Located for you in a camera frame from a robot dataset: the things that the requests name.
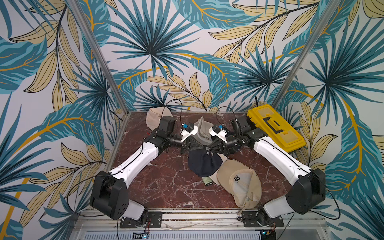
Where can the navy black cap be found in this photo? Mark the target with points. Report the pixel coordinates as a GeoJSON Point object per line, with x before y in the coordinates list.
{"type": "Point", "coordinates": [203, 164]}

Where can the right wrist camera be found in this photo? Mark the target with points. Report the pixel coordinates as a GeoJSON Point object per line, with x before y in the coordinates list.
{"type": "Point", "coordinates": [218, 131]}

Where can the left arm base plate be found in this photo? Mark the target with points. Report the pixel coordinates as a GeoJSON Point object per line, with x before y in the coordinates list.
{"type": "Point", "coordinates": [152, 220]}

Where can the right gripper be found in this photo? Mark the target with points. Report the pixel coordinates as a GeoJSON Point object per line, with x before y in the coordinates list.
{"type": "Point", "coordinates": [218, 145]}

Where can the cream Colorado cap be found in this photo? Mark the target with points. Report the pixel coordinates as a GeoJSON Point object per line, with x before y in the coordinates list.
{"type": "Point", "coordinates": [214, 176]}

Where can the tan khaki cap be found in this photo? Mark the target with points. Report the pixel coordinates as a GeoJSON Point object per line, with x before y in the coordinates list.
{"type": "Point", "coordinates": [241, 182]}

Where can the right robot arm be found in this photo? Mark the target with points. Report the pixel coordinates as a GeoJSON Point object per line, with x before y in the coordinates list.
{"type": "Point", "coordinates": [308, 186]}

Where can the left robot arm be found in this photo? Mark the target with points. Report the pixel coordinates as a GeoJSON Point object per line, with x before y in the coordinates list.
{"type": "Point", "coordinates": [110, 193]}

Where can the green black cap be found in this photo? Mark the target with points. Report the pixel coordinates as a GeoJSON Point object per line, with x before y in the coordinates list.
{"type": "Point", "coordinates": [207, 181]}

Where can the white perforated cap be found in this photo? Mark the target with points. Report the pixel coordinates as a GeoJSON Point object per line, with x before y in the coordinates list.
{"type": "Point", "coordinates": [203, 135]}

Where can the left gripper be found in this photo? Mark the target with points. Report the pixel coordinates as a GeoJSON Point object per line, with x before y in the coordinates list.
{"type": "Point", "coordinates": [191, 144]}

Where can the yellow black toolbox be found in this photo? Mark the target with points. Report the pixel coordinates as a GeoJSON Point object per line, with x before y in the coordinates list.
{"type": "Point", "coordinates": [276, 127]}

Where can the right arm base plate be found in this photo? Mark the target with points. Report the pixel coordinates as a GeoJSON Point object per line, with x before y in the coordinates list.
{"type": "Point", "coordinates": [252, 219]}

